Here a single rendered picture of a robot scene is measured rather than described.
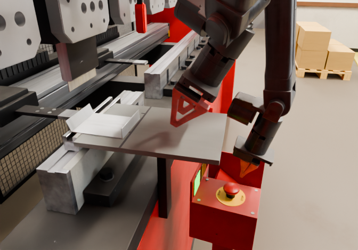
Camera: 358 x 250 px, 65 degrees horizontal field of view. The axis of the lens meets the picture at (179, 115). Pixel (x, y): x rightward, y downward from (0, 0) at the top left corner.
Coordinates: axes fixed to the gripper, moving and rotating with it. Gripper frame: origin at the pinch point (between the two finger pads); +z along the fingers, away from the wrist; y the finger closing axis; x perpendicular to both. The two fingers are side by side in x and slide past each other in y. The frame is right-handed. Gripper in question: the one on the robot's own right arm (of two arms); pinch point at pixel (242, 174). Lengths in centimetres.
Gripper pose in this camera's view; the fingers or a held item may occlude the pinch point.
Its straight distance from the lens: 80.1
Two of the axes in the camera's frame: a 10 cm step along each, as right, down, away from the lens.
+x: -3.3, 4.1, -8.5
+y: -9.1, -3.8, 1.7
